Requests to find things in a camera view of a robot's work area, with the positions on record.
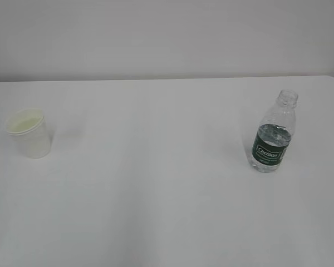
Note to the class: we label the clear water bottle green label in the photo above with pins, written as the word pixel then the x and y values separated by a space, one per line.
pixel 274 133

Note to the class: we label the white paper cup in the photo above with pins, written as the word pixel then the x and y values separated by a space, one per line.
pixel 28 130

